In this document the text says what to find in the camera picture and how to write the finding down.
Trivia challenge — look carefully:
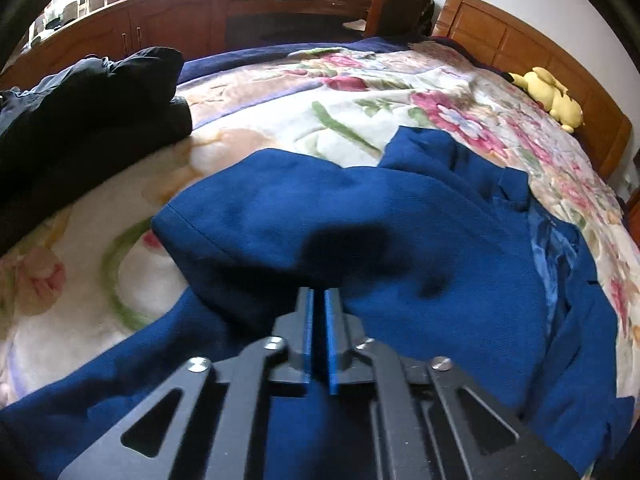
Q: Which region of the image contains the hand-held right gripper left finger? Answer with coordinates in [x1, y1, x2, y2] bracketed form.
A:
[57, 286, 316, 480]

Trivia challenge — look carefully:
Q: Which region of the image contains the long wooden cabinet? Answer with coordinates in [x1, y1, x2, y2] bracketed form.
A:
[0, 0, 374, 91]

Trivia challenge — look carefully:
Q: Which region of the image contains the wooden bed headboard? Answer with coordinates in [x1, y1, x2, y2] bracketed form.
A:
[432, 0, 634, 179]

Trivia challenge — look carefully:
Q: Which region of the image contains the blue coat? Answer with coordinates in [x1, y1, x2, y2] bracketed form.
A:
[0, 127, 637, 480]

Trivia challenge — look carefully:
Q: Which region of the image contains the floral blanket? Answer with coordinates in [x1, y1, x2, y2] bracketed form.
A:
[0, 42, 640, 411]

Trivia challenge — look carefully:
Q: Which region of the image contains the wooden chair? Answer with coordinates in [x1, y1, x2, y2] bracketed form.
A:
[362, 0, 404, 40]

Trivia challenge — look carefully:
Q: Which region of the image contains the yellow plush toy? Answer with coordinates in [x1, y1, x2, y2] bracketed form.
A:
[507, 66, 586, 134]

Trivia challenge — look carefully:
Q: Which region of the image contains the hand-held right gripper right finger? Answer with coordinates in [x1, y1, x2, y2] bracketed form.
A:
[324, 290, 582, 480]

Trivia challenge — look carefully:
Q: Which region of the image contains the black clothes pile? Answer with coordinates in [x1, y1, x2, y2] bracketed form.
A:
[0, 46, 194, 256]

